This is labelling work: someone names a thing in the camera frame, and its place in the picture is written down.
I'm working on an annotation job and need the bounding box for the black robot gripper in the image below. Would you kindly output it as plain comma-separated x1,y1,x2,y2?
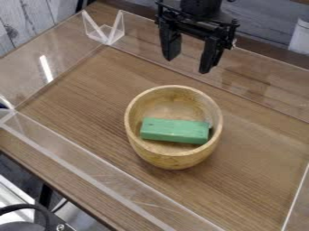
156,0,241,74

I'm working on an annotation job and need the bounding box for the brown wooden bowl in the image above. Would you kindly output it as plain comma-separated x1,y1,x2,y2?
125,85,224,170

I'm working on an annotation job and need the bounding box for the green rectangular block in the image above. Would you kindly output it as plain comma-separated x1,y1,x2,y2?
141,117,210,144

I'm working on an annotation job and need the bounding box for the white cylindrical container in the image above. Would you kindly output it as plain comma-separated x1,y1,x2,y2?
289,16,309,56

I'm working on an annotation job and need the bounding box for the black table leg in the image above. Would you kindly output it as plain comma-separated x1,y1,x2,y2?
39,184,54,208

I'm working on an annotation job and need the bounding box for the clear acrylic corner bracket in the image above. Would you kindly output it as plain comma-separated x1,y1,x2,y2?
82,10,125,46

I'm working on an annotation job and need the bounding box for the clear acrylic front wall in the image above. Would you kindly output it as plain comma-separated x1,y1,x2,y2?
0,109,225,231

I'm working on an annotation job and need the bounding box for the black cable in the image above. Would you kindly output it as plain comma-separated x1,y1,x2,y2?
0,203,54,231

